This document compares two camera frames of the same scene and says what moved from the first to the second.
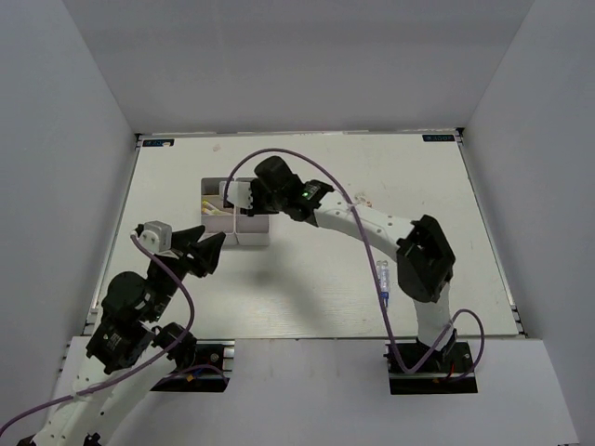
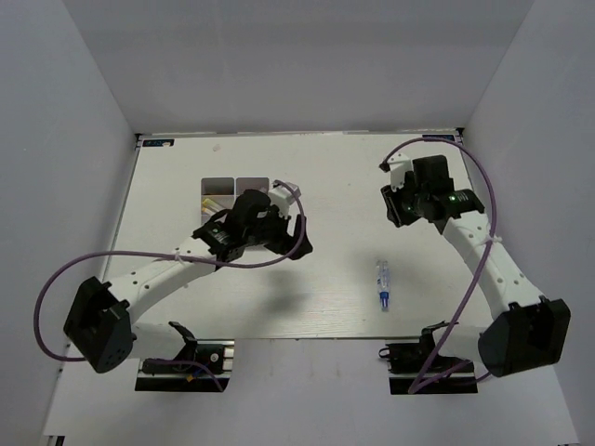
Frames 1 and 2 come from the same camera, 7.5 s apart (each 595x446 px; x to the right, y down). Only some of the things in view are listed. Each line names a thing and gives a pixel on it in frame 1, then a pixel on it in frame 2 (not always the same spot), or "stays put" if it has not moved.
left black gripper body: (165, 282) to (272, 233)
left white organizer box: (215, 217) stays put
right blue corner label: (438, 137) stays put
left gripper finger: (184, 239) to (305, 247)
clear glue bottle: (383, 278) stays put
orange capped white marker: (205, 203) stays put
